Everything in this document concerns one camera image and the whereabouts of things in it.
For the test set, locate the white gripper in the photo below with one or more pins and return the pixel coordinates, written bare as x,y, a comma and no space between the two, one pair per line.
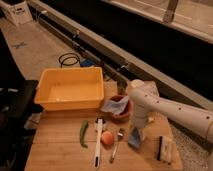
140,117

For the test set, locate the white storage box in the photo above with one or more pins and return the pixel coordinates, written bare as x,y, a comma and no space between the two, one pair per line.
17,14

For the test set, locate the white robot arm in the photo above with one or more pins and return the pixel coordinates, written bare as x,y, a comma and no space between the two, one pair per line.
144,100

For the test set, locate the grey-blue cloth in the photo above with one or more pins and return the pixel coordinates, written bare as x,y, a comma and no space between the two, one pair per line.
115,107

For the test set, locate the orange round fruit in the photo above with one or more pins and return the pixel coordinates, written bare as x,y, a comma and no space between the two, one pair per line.
107,138

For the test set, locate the yellow plastic tub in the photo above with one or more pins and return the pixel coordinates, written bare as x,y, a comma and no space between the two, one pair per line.
70,88

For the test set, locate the white handled brush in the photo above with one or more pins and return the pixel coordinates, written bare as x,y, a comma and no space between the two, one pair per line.
99,129

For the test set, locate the metal spoon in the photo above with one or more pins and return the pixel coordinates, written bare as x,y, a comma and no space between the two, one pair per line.
120,135

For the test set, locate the blue object on floor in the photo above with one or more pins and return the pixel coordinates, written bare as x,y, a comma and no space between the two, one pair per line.
87,63

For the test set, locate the black chair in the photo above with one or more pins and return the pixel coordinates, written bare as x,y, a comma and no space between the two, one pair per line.
16,106

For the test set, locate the brown clay bowl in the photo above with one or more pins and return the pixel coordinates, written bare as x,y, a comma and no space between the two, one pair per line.
128,110

